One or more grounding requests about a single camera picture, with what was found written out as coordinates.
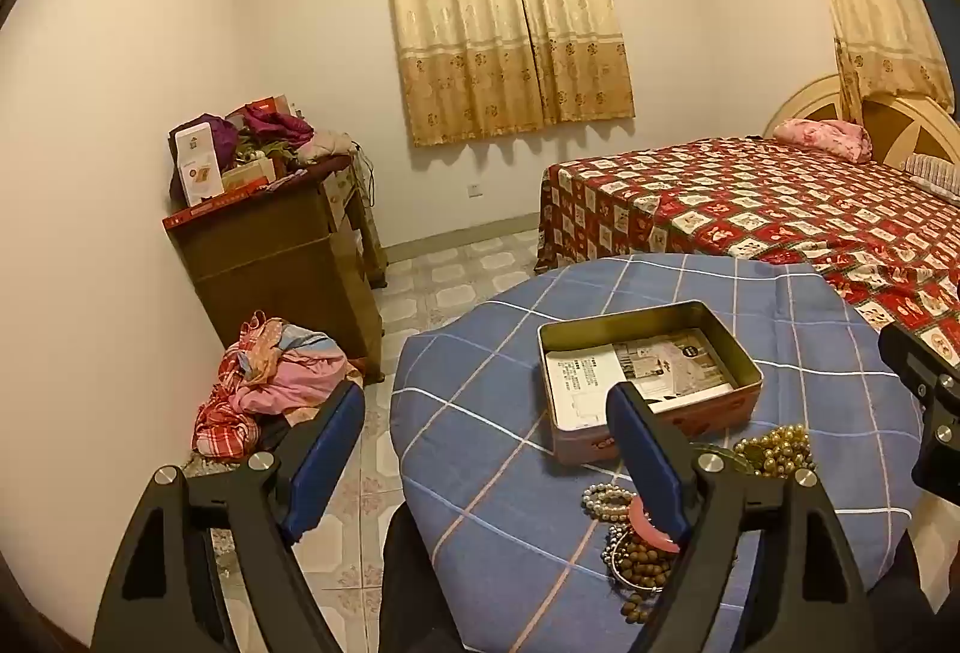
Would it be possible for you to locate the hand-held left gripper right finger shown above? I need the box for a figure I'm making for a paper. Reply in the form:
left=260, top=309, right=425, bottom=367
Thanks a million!
left=606, top=381, right=875, bottom=653

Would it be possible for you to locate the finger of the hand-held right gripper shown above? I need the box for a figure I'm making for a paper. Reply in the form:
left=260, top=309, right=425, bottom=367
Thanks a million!
left=877, top=321, right=960, bottom=498

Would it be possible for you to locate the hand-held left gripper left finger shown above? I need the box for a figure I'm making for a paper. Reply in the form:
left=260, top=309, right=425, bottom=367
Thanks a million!
left=90, top=381, right=366, bottom=653

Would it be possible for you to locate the pink bangle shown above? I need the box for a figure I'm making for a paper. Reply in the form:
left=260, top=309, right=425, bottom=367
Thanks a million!
left=626, top=499, right=683, bottom=556

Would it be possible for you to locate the rectangular metal tin box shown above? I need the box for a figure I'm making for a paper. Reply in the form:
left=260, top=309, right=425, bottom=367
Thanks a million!
left=537, top=299, right=764, bottom=465

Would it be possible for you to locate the brown wooden bead bracelet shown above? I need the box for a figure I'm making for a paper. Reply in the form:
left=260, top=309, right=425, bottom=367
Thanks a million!
left=615, top=525, right=680, bottom=624

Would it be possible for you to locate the gold pearl necklace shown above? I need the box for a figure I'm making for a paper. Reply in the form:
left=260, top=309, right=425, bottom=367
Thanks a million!
left=733, top=424, right=815, bottom=478

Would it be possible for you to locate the printed paper sheet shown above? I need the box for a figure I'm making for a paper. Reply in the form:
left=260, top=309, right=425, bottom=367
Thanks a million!
left=546, top=327, right=740, bottom=433

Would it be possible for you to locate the silver bangle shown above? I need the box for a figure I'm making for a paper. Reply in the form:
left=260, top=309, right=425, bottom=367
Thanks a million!
left=604, top=524, right=661, bottom=594

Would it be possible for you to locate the pile of colourful clothes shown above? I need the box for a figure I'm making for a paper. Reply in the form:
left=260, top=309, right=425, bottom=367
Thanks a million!
left=191, top=311, right=365, bottom=463

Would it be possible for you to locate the blue plaid tablecloth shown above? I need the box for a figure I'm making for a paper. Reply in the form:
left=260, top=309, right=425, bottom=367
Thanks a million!
left=388, top=253, right=925, bottom=653

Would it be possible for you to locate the person's left leg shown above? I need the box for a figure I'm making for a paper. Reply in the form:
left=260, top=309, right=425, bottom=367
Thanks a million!
left=379, top=501, right=488, bottom=653

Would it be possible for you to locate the person's leg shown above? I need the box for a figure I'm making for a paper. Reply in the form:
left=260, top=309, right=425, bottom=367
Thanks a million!
left=379, top=501, right=488, bottom=653
left=859, top=525, right=960, bottom=653

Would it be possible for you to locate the striped pillow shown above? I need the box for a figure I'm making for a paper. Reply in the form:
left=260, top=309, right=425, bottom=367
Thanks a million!
left=900, top=154, right=960, bottom=200

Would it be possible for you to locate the brown wooden desk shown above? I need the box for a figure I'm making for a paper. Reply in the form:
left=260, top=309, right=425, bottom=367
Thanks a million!
left=163, top=154, right=389, bottom=384

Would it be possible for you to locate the red patterned bed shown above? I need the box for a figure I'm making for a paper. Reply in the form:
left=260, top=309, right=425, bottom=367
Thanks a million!
left=535, top=135, right=960, bottom=369

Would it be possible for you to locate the person's right leg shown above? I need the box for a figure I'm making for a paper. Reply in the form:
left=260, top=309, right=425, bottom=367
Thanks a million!
left=859, top=525, right=960, bottom=653

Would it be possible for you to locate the cream wooden headboard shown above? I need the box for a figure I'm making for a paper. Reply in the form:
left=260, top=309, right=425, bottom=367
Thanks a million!
left=763, top=74, right=960, bottom=163

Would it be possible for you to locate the pink pillow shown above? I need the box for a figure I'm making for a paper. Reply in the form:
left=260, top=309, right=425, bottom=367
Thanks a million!
left=772, top=118, right=873, bottom=165

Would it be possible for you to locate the flat red box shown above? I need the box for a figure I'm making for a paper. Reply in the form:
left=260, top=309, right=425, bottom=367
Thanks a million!
left=163, top=169, right=308, bottom=228

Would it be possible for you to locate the beige box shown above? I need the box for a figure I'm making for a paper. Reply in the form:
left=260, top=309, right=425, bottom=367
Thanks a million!
left=221, top=159, right=275, bottom=193

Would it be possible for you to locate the pale pink cloth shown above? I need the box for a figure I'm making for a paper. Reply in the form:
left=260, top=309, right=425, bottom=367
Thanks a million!
left=292, top=130, right=353, bottom=166

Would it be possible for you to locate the white upright box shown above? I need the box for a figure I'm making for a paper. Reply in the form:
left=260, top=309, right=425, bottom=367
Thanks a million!
left=174, top=124, right=223, bottom=208

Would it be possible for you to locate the magenta cloth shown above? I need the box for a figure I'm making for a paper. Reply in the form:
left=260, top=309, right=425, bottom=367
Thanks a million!
left=244, top=109, right=314, bottom=148

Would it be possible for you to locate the purple cloth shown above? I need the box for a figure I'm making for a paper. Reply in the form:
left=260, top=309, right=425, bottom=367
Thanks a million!
left=169, top=113, right=241, bottom=204

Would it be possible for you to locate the wide beige patterned curtain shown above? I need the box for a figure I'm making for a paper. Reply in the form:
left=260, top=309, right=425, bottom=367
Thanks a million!
left=379, top=0, right=637, bottom=148

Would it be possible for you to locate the white pearl bracelet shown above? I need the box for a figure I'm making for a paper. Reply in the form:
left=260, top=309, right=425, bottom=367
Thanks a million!
left=581, top=484, right=637, bottom=523

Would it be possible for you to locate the dark cable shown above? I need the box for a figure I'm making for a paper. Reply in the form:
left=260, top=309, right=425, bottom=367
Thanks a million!
left=352, top=146, right=376, bottom=208

